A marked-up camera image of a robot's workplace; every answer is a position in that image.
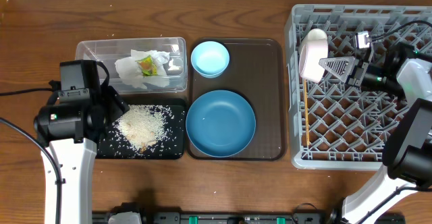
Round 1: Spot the pink bowl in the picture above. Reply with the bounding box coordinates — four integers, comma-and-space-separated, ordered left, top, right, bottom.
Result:
299, 39, 328, 83

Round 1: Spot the cream plastic cup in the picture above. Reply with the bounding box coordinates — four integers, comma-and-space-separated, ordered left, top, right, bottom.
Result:
298, 28, 327, 51

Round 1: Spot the pile of white rice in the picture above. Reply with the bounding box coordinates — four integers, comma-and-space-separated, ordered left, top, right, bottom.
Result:
101, 105, 178, 158

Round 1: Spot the white napkin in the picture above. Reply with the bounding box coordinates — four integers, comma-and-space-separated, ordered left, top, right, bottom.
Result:
115, 49, 170, 89

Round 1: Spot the green snack wrapper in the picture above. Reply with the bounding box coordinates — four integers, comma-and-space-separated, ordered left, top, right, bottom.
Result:
136, 55, 157, 77

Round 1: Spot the wooden chopstick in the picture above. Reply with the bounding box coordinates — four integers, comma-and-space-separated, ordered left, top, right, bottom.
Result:
303, 79, 310, 147

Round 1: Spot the light blue bowl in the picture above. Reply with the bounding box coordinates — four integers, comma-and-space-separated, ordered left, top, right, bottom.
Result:
190, 41, 230, 78

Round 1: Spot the dark blue plate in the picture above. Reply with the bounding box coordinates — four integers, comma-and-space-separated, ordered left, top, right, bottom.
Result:
186, 90, 257, 158

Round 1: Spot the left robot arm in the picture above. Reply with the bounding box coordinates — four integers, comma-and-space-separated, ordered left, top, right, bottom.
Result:
34, 85, 129, 223

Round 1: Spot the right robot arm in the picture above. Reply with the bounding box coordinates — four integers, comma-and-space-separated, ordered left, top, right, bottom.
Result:
319, 43, 431, 224

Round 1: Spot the clear plastic waste bin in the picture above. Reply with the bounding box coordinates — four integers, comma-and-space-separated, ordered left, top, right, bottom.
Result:
76, 37, 188, 94

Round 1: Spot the grey dishwasher rack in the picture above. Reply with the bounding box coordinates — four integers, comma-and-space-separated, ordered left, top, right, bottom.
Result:
284, 4, 431, 171

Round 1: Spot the black plastic tray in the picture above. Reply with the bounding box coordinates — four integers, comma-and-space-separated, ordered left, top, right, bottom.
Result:
97, 99, 186, 160

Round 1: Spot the brown serving tray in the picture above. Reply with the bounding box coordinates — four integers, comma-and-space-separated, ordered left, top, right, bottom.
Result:
189, 38, 287, 161

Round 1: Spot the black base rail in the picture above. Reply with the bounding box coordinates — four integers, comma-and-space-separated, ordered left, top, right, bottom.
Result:
92, 202, 406, 224

